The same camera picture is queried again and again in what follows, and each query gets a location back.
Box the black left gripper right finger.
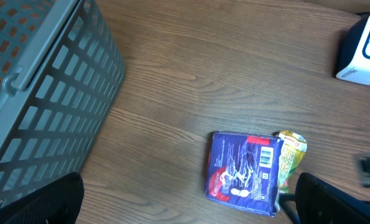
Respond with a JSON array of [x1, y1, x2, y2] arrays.
[[295, 172, 370, 224]]

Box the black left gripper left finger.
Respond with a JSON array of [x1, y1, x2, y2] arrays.
[[0, 172, 85, 224]]

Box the green snack pouch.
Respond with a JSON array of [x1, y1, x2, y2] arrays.
[[277, 130, 307, 194]]

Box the purple snack packet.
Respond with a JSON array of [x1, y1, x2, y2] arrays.
[[205, 132, 284, 217]]

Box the grey plastic mesh basket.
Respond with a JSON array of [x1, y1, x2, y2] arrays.
[[0, 0, 125, 208]]

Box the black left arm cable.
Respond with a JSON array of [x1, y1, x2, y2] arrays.
[[277, 192, 300, 224]]

